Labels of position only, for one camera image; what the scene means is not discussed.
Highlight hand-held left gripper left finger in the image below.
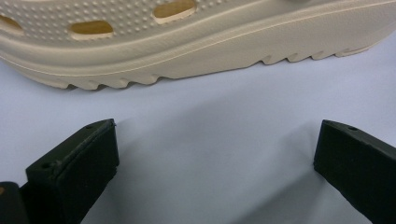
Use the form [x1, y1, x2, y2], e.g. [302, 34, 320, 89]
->
[19, 119, 120, 224]

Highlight beige foam clog shoe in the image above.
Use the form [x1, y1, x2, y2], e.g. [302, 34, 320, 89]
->
[0, 0, 396, 91]

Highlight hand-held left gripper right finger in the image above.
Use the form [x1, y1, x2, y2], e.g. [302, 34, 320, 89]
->
[313, 119, 396, 224]

